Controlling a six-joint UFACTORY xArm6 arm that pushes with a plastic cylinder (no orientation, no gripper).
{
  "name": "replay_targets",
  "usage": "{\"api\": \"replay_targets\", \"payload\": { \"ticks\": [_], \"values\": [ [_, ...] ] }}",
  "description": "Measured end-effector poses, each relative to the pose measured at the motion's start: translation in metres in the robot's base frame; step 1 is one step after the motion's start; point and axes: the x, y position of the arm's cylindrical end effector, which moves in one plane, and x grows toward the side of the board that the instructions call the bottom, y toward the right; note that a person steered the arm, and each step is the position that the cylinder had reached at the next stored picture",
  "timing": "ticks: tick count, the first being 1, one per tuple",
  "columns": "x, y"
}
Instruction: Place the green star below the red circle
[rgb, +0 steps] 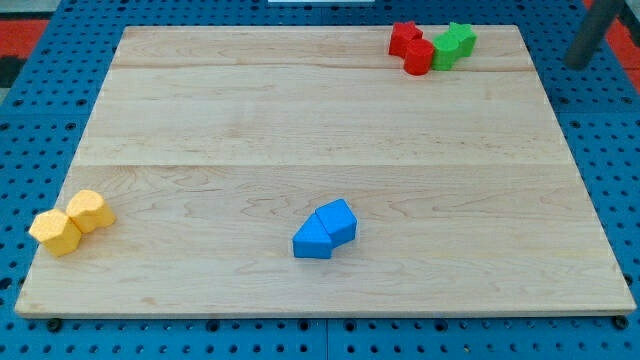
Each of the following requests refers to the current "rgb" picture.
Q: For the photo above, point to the green star block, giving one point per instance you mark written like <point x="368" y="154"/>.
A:
<point x="465" y="37"/>

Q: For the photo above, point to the red star block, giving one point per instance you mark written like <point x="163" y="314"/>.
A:
<point x="402" y="34"/>

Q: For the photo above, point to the blue cube block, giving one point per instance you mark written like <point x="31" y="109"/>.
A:
<point x="339" y="221"/>

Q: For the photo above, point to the blue triangle block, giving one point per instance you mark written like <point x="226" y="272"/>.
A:
<point x="312" y="240"/>

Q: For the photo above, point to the light wooden board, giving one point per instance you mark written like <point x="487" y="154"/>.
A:
<point x="213" y="146"/>

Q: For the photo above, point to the red cylinder block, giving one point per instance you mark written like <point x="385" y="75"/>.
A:
<point x="418" y="57"/>

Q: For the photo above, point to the green cylinder block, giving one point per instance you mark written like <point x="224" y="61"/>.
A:
<point x="446" y="52"/>

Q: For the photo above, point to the yellow heart block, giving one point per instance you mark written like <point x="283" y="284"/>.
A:
<point x="88" y="210"/>

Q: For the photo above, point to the yellow hexagon block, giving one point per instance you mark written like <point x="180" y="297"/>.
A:
<point x="56" y="232"/>

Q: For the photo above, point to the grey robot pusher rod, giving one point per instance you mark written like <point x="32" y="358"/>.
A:
<point x="591" y="32"/>

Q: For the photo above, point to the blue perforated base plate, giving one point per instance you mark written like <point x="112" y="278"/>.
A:
<point x="49" y="103"/>

